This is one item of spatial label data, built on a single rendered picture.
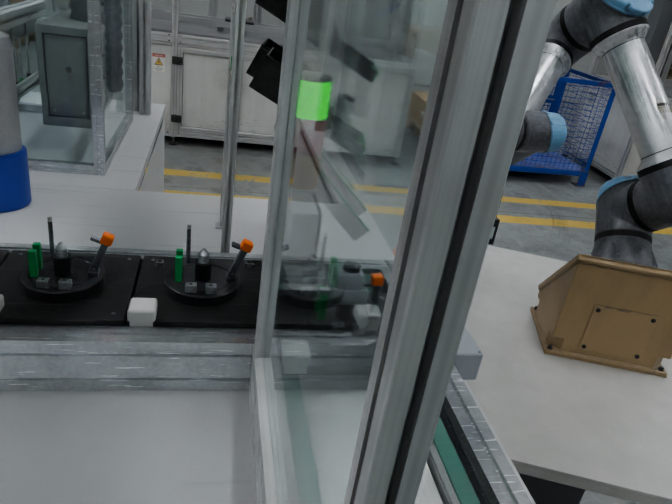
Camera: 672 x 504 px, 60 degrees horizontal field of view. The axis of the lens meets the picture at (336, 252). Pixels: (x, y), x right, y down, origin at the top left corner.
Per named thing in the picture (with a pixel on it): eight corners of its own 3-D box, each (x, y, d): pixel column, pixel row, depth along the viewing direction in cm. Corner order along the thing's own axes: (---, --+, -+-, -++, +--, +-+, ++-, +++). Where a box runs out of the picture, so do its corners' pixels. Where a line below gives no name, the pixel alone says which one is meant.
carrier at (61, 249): (141, 263, 120) (140, 207, 114) (124, 330, 99) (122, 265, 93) (12, 258, 115) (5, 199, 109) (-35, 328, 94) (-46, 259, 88)
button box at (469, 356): (439, 318, 127) (445, 293, 124) (476, 380, 108) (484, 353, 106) (408, 317, 125) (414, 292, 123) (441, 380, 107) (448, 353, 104)
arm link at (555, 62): (538, 21, 142) (447, 160, 123) (571, -6, 132) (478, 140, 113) (571, 54, 144) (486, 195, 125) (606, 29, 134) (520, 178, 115)
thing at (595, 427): (664, 290, 173) (668, 282, 172) (841, 555, 92) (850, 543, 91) (430, 241, 181) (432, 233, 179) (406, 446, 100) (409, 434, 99)
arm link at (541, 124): (526, 128, 118) (482, 126, 114) (566, 104, 108) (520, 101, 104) (533, 165, 117) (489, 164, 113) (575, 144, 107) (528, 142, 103)
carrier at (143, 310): (261, 268, 125) (266, 214, 120) (269, 333, 104) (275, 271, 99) (143, 263, 120) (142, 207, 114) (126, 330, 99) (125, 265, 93)
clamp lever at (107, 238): (100, 268, 107) (115, 234, 104) (98, 273, 105) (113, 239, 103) (80, 261, 105) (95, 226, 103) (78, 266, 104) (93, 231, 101)
